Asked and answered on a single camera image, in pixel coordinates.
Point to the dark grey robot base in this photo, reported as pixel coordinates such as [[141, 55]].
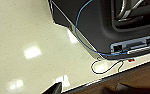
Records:
[[97, 23]]

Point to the small red tag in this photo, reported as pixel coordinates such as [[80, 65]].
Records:
[[131, 60]]

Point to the shiny metal base fitting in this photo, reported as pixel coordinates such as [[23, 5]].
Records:
[[124, 11]]

